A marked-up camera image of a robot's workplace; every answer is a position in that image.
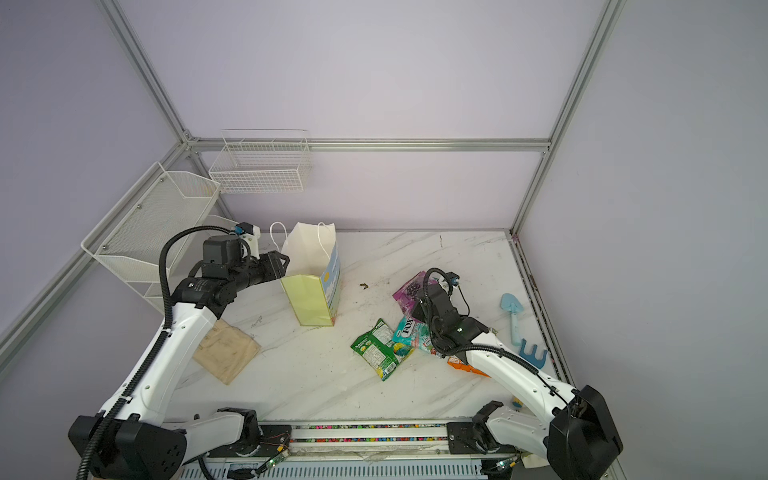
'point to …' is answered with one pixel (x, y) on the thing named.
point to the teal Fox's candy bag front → (411, 334)
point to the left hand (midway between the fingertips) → (280, 265)
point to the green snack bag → (378, 349)
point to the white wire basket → (262, 161)
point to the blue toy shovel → (514, 306)
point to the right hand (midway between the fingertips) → (413, 302)
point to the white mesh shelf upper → (130, 238)
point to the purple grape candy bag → (405, 296)
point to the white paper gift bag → (313, 282)
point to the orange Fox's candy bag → (457, 363)
